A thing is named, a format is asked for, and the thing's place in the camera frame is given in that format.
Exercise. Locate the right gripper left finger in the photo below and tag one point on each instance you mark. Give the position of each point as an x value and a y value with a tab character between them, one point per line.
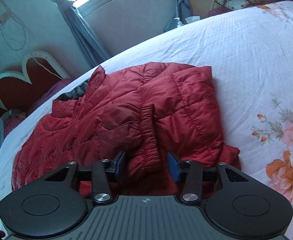
103	172

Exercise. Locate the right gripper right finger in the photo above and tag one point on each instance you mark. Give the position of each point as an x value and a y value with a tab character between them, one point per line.
188	173

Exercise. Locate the red puffer jacket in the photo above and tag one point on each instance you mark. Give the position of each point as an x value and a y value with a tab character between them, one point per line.
146	111

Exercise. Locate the purple blanket on side bed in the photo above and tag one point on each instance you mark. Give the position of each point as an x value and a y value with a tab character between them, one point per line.
12	118

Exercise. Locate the white floral bed sheet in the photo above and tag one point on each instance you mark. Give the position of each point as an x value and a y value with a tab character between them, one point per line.
250	52

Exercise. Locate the left grey curtain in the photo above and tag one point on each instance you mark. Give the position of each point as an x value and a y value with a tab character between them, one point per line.
87	40

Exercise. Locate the grey curtain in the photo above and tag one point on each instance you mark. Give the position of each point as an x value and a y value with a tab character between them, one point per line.
87	40
183	10

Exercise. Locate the white pump bottle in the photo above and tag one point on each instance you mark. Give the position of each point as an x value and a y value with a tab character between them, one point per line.
179	22

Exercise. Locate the white tissue box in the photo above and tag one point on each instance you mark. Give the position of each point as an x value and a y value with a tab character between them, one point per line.
192	19

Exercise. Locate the right grey curtain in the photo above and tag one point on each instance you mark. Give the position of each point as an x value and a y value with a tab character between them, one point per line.
183	10

